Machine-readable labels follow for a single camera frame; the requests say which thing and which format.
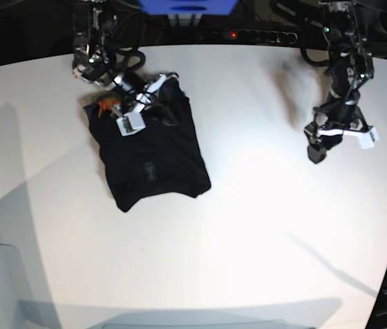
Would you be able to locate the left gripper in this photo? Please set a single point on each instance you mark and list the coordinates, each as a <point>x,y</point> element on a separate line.
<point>331,122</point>

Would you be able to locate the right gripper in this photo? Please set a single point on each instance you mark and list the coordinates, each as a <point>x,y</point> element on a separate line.
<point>137,94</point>

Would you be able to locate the black T-shirt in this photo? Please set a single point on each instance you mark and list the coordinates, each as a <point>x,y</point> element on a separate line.
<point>154,161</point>

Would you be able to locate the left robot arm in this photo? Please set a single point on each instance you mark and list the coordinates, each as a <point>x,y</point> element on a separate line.
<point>349,66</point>

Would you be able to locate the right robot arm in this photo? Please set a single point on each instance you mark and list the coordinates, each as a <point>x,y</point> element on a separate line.
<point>99,58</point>

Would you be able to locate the black power strip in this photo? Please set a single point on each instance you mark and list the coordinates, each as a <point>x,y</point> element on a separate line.
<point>251,37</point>

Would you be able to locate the blue box overhead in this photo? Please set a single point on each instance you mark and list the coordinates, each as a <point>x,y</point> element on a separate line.
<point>208,7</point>

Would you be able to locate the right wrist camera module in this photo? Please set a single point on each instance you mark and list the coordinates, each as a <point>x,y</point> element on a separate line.
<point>130,123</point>

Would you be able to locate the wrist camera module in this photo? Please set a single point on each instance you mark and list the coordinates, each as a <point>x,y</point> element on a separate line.
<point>130,123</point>
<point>368,139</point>

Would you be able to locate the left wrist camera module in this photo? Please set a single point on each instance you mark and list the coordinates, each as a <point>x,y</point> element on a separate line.
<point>368,139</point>

